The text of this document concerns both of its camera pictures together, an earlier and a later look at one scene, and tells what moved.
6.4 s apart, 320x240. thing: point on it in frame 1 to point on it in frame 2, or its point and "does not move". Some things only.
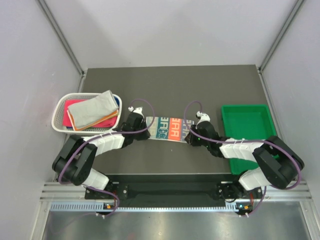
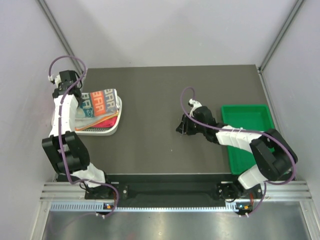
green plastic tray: (252, 122) does not move
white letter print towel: (168, 129) to (98, 103)
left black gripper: (145, 136) to (79, 101)
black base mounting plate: (225, 191) does not move
